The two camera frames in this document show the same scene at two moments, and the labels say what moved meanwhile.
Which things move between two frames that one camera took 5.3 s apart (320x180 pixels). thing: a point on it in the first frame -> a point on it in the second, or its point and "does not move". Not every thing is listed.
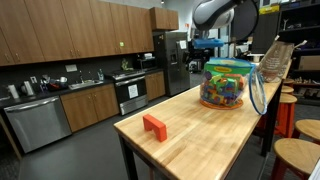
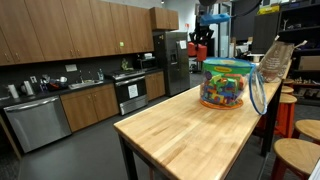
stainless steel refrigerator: (171, 53) does not move
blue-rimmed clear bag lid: (258, 91) does not move
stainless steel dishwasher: (39, 122) does not move
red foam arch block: (159, 128) -> (199, 51)
